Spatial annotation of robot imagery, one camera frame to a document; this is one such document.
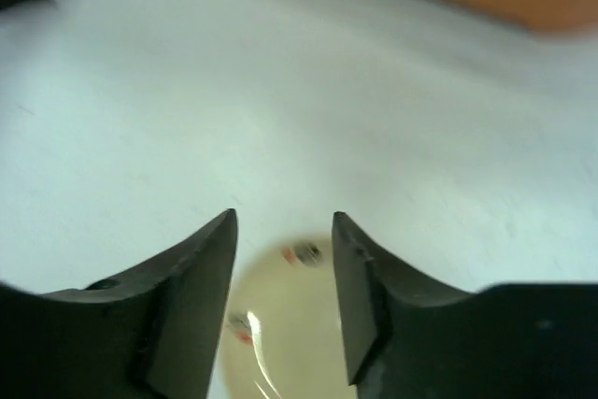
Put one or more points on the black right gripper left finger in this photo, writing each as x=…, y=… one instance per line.
x=150, y=331

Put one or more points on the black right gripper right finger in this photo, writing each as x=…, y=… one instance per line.
x=408, y=335

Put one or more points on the small cream patterned plate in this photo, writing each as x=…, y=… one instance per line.
x=282, y=337

